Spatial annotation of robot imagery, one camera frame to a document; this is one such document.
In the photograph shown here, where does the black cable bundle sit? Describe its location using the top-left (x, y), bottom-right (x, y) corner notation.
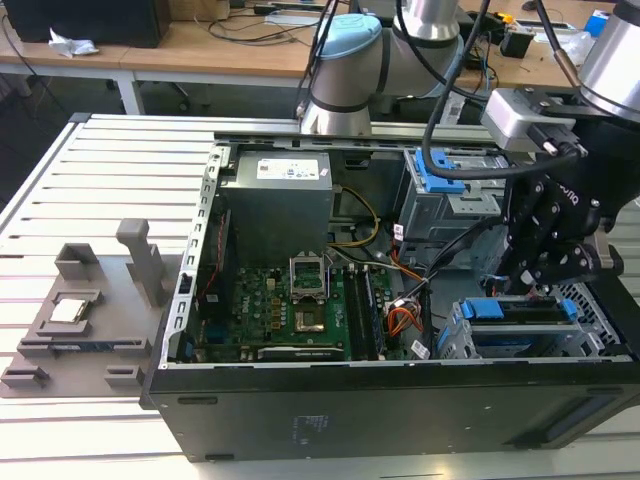
top-left (418, 224), bottom-right (507, 361)

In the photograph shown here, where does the crumpled white paper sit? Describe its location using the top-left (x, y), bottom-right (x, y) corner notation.
top-left (47, 26), bottom-right (100, 57)

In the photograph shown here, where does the black graphics card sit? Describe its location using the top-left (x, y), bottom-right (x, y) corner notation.
top-left (256, 344), bottom-right (347, 362)

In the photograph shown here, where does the green motherboard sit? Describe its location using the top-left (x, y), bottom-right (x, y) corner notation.
top-left (187, 259), bottom-right (404, 364)

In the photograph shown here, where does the blue plastic drive latch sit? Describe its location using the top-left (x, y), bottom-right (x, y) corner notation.
top-left (413, 147), bottom-right (467, 195)

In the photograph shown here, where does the grey power supply unit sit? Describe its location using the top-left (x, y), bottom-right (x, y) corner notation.
top-left (218, 151), bottom-right (335, 250)

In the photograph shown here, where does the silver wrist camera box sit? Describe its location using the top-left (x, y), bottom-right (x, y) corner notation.
top-left (479, 88), bottom-right (577, 152)

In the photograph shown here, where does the metal disk bay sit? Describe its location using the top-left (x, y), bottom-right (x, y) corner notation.
top-left (433, 293), bottom-right (622, 360)

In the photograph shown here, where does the grey and white wire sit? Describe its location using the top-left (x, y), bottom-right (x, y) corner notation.
top-left (328, 248), bottom-right (427, 282)

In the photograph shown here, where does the hard disk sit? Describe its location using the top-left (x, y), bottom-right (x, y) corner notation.
top-left (462, 294), bottom-right (576, 324)

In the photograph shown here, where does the RAM stick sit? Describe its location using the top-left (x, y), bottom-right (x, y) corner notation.
top-left (48, 340), bottom-right (145, 352)

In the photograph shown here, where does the metal socket cover frame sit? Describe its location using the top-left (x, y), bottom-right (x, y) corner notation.
top-left (290, 253), bottom-right (330, 302)

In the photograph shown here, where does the black open PC case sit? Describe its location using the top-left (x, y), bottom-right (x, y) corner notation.
top-left (138, 130), bottom-right (640, 464)

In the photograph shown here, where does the yellow power wire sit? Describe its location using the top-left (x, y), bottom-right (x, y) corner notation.
top-left (331, 185), bottom-right (382, 249)

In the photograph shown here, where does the wooden desk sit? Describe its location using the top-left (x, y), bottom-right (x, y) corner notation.
top-left (0, 0), bottom-right (640, 117)

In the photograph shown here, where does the silver CPU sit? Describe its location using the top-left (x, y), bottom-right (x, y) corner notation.
top-left (49, 297), bottom-right (92, 324)

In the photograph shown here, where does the grey parts rack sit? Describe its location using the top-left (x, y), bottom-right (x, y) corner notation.
top-left (0, 217), bottom-right (167, 400)

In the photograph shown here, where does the metal optical drive bay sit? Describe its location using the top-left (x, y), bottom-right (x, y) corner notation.
top-left (398, 146), bottom-right (510, 247)

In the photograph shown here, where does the orange and red wire bundle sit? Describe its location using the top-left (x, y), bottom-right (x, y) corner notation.
top-left (383, 296), bottom-right (425, 337)

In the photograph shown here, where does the black camera cable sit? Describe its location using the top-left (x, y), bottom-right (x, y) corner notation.
top-left (421, 0), bottom-right (532, 177)

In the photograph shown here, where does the small black device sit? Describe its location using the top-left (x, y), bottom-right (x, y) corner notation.
top-left (499, 27), bottom-right (537, 59)

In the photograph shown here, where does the black box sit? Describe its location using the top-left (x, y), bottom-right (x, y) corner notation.
top-left (3, 0), bottom-right (172, 50)

